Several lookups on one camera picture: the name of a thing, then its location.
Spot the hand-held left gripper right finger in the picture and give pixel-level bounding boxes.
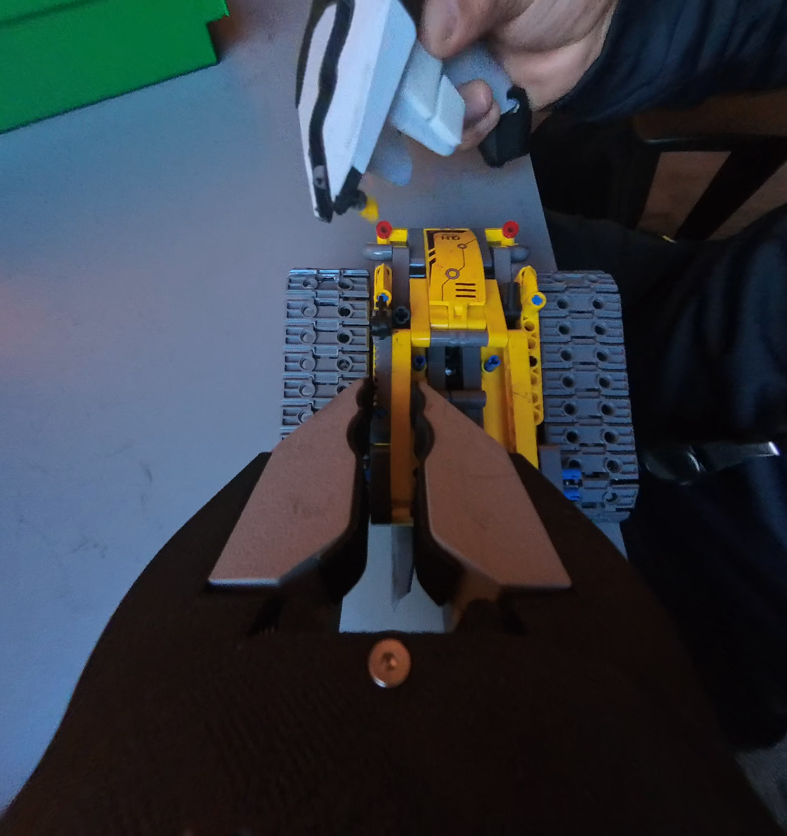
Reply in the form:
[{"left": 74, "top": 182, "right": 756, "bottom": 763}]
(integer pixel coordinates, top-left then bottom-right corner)
[{"left": 415, "top": 383, "right": 573, "bottom": 606}]

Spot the grey desk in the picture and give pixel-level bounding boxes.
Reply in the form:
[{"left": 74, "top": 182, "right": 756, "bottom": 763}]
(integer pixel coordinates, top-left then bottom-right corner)
[{"left": 0, "top": 0, "right": 629, "bottom": 817}]

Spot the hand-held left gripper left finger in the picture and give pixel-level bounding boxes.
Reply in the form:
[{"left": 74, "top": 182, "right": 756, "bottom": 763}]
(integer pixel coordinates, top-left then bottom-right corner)
[{"left": 208, "top": 379, "right": 372, "bottom": 606}]

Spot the person's right forearm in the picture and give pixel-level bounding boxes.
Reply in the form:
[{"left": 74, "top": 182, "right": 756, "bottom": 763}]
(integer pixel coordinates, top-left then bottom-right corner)
[{"left": 550, "top": 0, "right": 787, "bottom": 125}]

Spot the person's right hand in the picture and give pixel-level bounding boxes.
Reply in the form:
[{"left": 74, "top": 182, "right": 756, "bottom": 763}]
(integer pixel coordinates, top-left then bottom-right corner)
[{"left": 419, "top": 0, "right": 621, "bottom": 151}]

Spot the yellow toy tracked robot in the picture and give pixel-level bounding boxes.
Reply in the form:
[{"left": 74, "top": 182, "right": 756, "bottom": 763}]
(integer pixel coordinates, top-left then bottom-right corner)
[{"left": 279, "top": 221, "right": 639, "bottom": 611}]

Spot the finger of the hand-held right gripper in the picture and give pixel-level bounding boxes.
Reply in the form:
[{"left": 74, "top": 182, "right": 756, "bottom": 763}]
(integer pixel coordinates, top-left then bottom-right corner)
[
  {"left": 320, "top": 0, "right": 420, "bottom": 205},
  {"left": 295, "top": 0, "right": 334, "bottom": 224}
]

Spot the green plastic bin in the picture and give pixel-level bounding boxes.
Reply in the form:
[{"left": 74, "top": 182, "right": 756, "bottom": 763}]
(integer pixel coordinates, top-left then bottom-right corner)
[{"left": 0, "top": 0, "right": 230, "bottom": 141}]

